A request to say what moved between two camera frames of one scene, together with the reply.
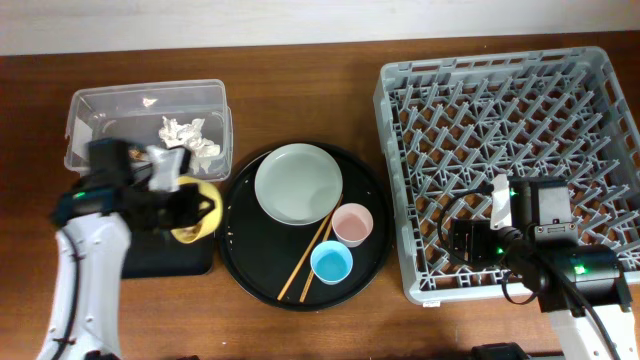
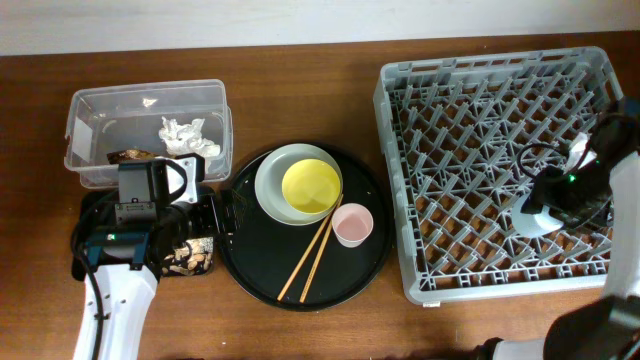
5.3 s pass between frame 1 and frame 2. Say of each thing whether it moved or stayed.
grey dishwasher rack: stayed
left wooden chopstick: stayed
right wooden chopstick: stayed
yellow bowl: moved
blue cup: moved
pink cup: stayed
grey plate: stayed
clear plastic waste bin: stayed
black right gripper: moved
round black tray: stayed
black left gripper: moved
